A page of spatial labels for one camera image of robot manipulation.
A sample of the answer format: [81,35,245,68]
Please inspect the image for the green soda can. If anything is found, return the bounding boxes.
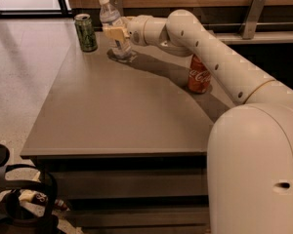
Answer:
[74,14,98,52]

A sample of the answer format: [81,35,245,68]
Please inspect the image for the grey drawer cabinet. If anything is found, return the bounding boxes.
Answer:
[21,36,233,234]

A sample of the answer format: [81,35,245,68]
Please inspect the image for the small items under cabinet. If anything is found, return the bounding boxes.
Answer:
[19,171,68,212]

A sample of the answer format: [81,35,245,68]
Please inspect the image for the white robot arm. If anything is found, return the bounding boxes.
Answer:
[103,10,293,234]

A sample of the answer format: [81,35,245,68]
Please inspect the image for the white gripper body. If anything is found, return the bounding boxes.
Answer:
[127,15,152,46]

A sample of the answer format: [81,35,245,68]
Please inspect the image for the red Coca-Cola can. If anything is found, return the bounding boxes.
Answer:
[188,55,211,94]

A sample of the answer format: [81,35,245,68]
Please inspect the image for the right metal bracket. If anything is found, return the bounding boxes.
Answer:
[240,0,266,40]

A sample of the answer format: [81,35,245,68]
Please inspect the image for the lower grey drawer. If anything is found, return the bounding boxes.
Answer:
[64,207,209,228]

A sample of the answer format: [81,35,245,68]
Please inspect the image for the metal bracket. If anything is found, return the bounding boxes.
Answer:
[110,0,124,16]
[240,0,266,40]

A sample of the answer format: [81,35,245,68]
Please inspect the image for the left metal bracket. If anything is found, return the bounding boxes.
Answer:
[110,0,124,16]

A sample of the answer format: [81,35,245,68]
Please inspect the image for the grey drawer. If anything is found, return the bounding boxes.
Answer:
[53,170,207,199]
[64,207,209,228]

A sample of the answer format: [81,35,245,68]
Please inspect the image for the black bag with straps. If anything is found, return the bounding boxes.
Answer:
[0,144,62,234]

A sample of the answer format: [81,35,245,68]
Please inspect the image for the clear plastic water bottle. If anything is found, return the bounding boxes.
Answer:
[99,0,131,59]

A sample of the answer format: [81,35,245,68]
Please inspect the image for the upper grey drawer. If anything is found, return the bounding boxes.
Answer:
[53,170,207,199]

